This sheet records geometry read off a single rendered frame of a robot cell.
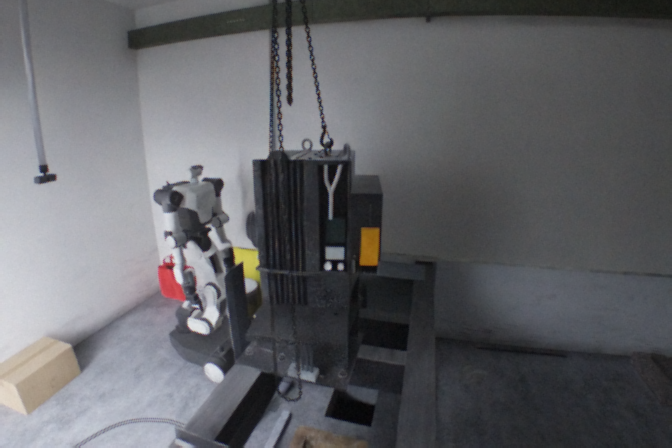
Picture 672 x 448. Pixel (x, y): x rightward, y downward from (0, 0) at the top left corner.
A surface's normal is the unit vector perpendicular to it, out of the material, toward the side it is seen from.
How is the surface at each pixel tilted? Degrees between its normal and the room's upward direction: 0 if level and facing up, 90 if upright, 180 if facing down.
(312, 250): 90
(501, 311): 90
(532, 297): 90
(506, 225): 90
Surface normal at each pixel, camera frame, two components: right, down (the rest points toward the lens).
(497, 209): -0.27, 0.22
